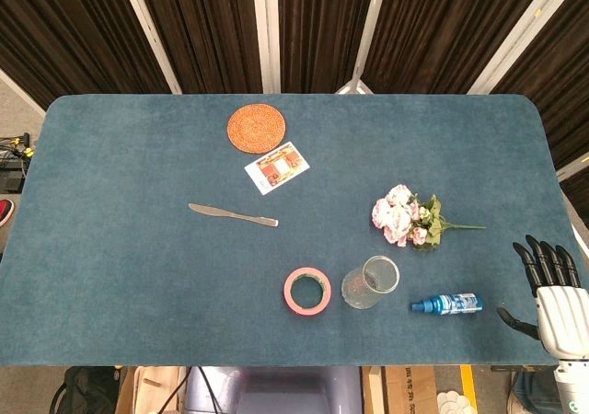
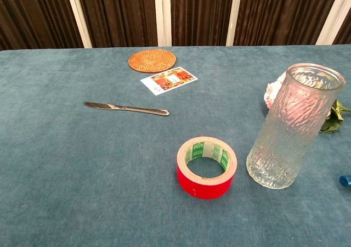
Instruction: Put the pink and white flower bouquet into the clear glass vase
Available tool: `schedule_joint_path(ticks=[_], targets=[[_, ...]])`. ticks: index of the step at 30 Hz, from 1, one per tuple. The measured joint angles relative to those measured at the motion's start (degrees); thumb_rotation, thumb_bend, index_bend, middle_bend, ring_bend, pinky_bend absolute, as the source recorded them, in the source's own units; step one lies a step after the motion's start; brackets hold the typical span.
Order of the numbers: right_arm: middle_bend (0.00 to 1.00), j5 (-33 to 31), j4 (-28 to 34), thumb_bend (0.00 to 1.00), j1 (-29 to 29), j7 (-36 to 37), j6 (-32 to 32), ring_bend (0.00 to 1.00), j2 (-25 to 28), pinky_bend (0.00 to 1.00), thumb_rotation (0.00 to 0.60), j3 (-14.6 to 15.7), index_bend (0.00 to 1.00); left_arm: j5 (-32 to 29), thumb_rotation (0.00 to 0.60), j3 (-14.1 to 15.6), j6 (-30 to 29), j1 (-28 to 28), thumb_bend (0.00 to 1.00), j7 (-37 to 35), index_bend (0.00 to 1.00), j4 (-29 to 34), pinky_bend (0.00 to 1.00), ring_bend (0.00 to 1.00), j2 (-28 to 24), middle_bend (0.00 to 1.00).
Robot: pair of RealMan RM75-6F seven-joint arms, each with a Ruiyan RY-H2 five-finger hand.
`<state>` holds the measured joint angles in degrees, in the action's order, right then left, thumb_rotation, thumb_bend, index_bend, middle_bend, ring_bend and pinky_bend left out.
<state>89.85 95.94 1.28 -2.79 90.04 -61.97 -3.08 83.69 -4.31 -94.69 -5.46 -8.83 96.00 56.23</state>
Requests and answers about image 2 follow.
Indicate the red tape roll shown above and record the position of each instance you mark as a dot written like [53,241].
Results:
[208,186]

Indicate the red and white card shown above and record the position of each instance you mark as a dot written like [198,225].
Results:
[167,79]

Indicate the textured clear glass vase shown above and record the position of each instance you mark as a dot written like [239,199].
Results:
[288,137]

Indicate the blue spray bottle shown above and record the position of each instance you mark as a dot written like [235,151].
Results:
[346,181]

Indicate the blue velvet tablecloth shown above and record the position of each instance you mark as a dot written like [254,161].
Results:
[82,175]

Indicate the silver table knife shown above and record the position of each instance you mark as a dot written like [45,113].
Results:
[129,108]

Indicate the pink artificial flower bouquet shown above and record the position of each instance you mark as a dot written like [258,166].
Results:
[272,93]

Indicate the white partition post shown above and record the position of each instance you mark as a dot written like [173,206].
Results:
[333,16]
[164,13]
[79,16]
[235,13]

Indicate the dark brown curtain panel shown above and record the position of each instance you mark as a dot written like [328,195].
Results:
[123,13]
[201,13]
[282,13]
[35,13]
[345,30]

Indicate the round woven rattan coaster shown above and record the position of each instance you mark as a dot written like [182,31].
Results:
[152,60]

